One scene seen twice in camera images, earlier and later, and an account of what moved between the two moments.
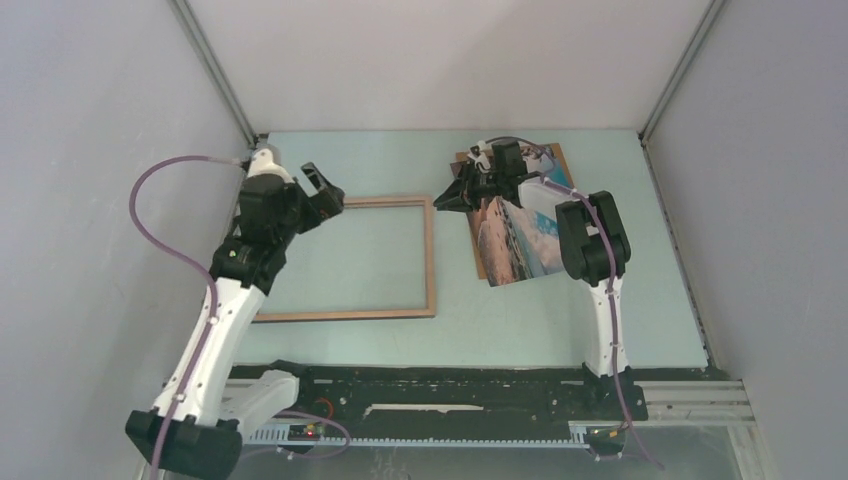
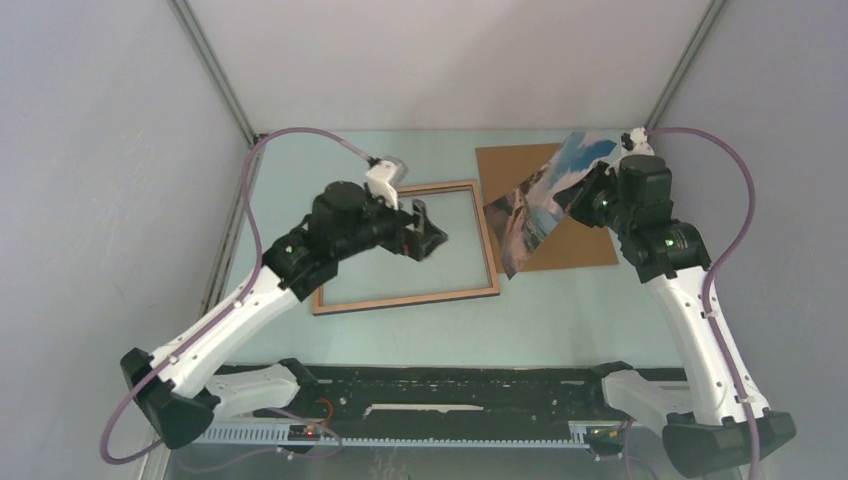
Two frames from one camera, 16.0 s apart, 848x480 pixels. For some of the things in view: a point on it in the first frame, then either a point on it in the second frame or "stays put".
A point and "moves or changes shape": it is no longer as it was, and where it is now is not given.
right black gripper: [452, 199] to [575, 199]
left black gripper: [328, 200] to [417, 242]
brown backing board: [475, 215] moves or changes shape
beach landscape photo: [522, 243] moves or changes shape
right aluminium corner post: [713, 9] stays put
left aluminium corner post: [213, 69] stays put
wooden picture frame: [430, 272] moves or changes shape
